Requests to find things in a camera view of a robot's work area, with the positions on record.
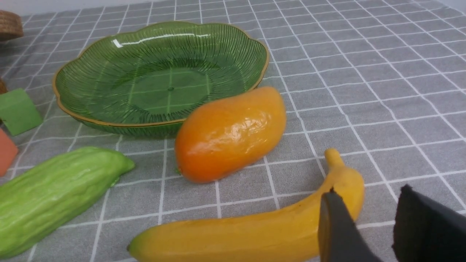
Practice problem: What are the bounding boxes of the light green bitter gourd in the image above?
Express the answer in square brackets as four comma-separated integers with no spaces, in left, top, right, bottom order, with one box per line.
[0,146,135,259]

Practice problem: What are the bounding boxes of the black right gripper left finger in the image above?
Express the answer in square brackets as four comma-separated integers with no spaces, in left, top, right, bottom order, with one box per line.
[318,188,381,262]

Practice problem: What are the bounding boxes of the green glass leaf plate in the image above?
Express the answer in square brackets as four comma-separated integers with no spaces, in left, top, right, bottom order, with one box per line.
[52,20,270,139]

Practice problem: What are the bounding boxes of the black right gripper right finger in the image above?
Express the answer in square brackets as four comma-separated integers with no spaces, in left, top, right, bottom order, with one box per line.
[392,184,466,262]

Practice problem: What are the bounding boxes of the yellow banana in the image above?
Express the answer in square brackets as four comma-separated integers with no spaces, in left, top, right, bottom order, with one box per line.
[127,148,365,262]

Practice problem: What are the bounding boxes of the orange yellow mango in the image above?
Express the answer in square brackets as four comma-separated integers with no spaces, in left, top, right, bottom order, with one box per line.
[174,86,287,183]

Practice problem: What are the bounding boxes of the woven rattan basket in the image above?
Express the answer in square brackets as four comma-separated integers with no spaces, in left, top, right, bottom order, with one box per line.
[0,10,24,94]

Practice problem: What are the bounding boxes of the orange foam cube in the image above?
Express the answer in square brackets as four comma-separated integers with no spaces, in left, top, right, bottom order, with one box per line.
[0,129,18,177]

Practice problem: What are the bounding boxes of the green foam cube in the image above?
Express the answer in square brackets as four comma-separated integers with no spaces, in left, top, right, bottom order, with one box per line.
[0,88,43,136]

